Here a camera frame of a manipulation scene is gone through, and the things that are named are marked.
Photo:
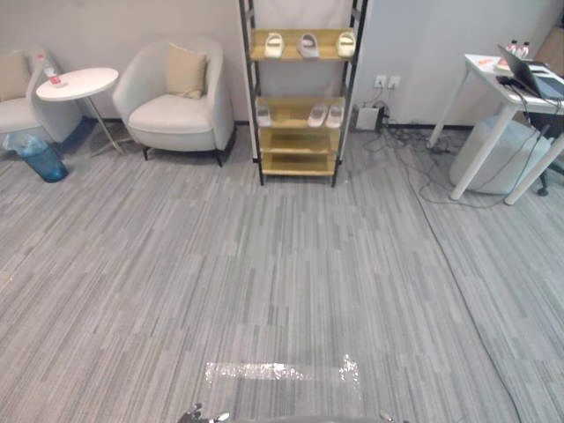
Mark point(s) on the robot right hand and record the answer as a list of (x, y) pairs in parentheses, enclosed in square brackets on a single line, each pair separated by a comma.
[(386, 417)]

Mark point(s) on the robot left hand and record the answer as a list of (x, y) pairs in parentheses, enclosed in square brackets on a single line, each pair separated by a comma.
[(198, 414)]

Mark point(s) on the white round-back armchair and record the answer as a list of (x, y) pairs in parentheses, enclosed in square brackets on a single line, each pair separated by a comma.
[(172, 119), (22, 114)]

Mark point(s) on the white box device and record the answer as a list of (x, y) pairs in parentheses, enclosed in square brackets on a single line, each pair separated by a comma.
[(369, 119)]

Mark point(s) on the blue trash bin with bag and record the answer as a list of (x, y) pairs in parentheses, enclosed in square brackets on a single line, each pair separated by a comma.
[(42, 159)]

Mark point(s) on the black power adapter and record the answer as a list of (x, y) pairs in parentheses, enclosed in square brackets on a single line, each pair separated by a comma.
[(386, 114)]

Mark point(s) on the grey open-toe slipper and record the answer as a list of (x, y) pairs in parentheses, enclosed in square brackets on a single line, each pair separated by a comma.
[(264, 116), (309, 46)]

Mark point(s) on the white open-toe slipper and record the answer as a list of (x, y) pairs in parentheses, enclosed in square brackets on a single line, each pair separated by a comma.
[(335, 116), (317, 116)]

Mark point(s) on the black office chair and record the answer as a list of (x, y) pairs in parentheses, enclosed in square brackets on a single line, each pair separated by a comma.
[(548, 128)]

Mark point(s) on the beige cushion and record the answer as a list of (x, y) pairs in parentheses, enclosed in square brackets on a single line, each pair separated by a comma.
[(186, 70), (12, 76)]

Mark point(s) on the white desk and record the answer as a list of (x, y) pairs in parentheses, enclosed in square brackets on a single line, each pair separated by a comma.
[(487, 81)]

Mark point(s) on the white round side table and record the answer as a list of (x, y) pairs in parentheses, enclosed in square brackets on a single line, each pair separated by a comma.
[(77, 83)]

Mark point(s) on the small red card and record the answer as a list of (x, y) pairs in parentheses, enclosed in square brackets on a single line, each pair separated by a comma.
[(55, 80)]

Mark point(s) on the orange flat packet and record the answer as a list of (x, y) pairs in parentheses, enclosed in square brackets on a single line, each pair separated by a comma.
[(487, 61)]

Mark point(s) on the black laptop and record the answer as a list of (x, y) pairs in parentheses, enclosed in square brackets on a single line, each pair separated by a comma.
[(531, 75)]

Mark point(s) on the cream open-toe slipper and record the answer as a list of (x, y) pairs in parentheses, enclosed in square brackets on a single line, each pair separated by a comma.
[(274, 45), (346, 44)]

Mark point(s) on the clear bottle red label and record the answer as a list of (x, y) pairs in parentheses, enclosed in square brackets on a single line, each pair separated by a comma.
[(49, 66)]

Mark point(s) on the clear bottle pink label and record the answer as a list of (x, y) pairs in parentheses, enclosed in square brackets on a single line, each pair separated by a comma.
[(525, 49), (512, 47)]

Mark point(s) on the brown wooden door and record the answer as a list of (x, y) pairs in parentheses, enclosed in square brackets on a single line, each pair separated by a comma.
[(551, 50)]

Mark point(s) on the black frame yellow shoe rack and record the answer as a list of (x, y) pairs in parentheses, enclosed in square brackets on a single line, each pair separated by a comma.
[(294, 142)]

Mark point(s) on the white wall socket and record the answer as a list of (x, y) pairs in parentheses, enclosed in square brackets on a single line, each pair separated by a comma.
[(394, 81), (380, 81)]

